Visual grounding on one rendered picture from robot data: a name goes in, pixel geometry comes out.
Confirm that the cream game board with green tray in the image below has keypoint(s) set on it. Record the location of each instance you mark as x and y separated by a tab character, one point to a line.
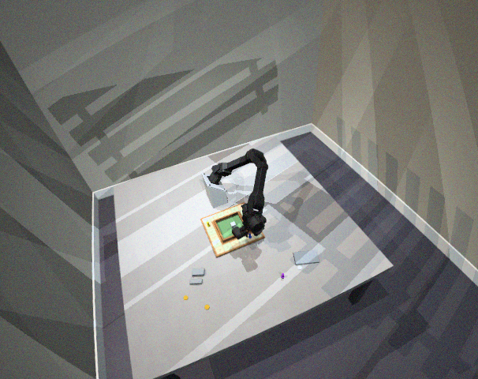
222	222

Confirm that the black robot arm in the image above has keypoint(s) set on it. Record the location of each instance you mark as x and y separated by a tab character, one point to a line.
256	198

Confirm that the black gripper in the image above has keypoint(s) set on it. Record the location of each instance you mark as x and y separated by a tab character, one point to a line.
242	232

